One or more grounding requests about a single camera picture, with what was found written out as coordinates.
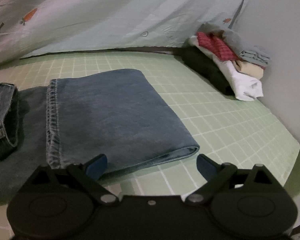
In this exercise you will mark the beige folded garment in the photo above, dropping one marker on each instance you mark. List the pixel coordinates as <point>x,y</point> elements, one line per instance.
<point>249,69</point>

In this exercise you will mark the white folded garment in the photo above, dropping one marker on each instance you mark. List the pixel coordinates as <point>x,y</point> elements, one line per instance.
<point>245,87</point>

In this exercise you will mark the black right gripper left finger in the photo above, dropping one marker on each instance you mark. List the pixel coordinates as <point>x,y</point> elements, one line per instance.
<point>86,176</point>

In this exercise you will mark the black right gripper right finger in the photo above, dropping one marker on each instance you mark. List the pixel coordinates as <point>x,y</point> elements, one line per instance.
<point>216,176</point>

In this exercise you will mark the black folded garment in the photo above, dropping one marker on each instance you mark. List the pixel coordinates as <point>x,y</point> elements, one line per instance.
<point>204,66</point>

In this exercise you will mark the light blue carrot-print quilt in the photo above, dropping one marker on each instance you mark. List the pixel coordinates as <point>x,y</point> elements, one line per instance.
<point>36,27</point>

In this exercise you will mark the grey blue folded garment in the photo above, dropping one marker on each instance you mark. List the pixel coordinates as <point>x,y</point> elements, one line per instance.
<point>241,47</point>

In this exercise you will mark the red folded garment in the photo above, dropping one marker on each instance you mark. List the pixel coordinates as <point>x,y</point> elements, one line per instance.
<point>217,46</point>

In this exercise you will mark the grey padded headboard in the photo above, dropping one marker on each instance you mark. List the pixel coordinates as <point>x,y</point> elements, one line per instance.
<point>275,25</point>

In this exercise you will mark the blue denim jeans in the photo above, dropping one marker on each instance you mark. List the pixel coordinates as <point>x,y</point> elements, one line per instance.
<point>116,113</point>

